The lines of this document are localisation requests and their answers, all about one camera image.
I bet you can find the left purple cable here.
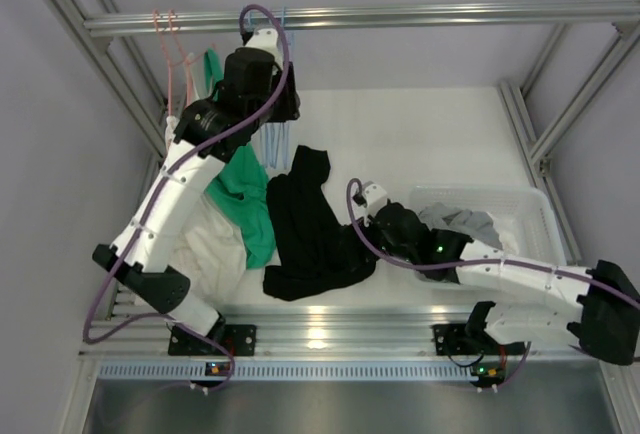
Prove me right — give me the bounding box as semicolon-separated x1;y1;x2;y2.
82;2;294;395

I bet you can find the clear plastic basket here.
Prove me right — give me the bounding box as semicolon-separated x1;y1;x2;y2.
409;186;566;267

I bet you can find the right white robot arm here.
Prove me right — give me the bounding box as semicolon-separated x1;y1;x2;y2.
363;200;639;366

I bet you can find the green garment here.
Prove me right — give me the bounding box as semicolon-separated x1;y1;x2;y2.
202;48;276;270

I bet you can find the perforated cable duct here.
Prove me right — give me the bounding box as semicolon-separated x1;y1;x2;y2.
98;360;477;382

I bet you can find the large white garment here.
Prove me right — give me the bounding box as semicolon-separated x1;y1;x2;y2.
162;113;249;305

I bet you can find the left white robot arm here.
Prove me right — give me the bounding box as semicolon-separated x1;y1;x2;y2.
93;45;298;354

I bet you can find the white tank top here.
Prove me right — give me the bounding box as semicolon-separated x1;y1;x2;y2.
493;216;521;255

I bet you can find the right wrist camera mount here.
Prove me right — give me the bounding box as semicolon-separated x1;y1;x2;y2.
351;182;389;218

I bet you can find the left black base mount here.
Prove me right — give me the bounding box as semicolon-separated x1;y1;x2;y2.
167;322;257;356

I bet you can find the front aluminium rail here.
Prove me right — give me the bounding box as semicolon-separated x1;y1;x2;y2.
79;305;588;361

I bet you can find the pink wire hanger outer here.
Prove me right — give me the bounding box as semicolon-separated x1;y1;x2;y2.
152;9;184;118

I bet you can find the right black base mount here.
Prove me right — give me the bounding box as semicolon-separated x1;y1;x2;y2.
432;323;478;356

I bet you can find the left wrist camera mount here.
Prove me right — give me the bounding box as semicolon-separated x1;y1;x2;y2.
244;27;282;57

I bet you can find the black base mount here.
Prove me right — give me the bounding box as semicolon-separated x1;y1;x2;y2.
432;323;478;356
167;322;257;356

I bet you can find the black garment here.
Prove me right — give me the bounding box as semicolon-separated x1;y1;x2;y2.
263;145;377;301

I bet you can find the blue wire hanger with green garment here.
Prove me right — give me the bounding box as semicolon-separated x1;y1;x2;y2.
279;7;296;62

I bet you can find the aluminium hanging rail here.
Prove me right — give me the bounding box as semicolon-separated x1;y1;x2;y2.
84;0;639;38

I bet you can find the light blue wire hanger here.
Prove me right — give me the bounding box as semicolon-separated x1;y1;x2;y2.
259;124;271;168

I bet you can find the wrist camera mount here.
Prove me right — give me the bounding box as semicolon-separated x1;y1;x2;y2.
351;182;389;218
244;27;282;57

